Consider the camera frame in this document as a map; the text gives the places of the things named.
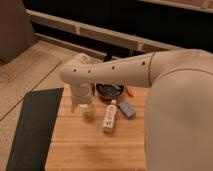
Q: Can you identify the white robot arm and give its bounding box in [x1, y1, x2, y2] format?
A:
[60, 49, 213, 171]

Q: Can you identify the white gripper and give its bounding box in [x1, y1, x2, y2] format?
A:
[70, 83, 95, 118]

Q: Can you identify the white plastic bottle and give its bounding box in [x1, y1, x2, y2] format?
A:
[102, 100, 117, 132]

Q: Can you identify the orange marker pen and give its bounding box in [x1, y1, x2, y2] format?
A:
[125, 86, 134, 97]

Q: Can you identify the dark ceramic cup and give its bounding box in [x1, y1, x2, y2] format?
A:
[96, 84, 124, 99]

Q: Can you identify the brown cabinet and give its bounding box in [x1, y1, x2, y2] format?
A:
[0, 0, 37, 63]

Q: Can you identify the dark floor mat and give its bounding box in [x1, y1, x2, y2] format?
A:
[6, 88, 63, 171]

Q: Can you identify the white shelf rail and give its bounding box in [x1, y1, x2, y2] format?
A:
[26, 9, 178, 53]

